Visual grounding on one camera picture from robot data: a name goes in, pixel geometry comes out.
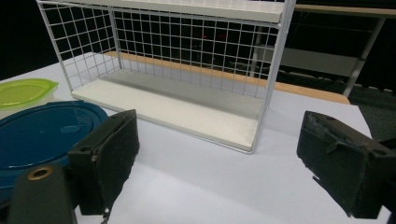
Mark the round container with blue lid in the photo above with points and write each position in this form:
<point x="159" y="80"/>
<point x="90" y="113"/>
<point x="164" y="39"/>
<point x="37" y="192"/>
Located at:
<point x="37" y="137"/>

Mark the yellow-green plate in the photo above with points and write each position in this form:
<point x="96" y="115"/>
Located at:
<point x="21" y="93"/>

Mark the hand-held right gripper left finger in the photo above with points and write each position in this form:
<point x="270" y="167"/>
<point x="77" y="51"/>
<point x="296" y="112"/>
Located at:
<point x="106" y="161"/>

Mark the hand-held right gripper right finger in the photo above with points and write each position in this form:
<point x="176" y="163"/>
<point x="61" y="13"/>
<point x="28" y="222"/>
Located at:
<point x="342" y="165"/>

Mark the metal frame background desk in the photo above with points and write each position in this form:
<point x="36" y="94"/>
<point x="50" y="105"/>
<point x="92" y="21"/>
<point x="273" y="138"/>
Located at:
<point x="361" y="62"/>

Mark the pale blue table sheet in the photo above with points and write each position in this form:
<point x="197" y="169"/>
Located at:
<point x="218" y="183"/>

